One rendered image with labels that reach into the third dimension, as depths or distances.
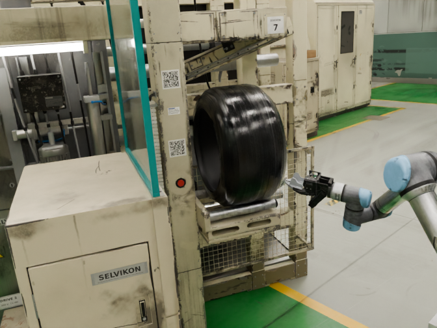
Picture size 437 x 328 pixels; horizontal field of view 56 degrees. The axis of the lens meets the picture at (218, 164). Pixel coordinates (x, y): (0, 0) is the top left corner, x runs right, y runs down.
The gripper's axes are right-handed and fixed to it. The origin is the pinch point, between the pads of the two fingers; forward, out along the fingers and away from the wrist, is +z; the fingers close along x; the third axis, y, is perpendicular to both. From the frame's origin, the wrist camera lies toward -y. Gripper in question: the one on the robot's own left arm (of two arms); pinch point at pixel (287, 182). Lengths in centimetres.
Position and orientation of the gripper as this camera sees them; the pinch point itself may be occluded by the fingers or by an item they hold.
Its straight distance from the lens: 186.1
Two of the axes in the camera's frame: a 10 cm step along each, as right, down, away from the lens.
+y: -1.2, -7.8, -6.2
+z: -8.7, -2.2, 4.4
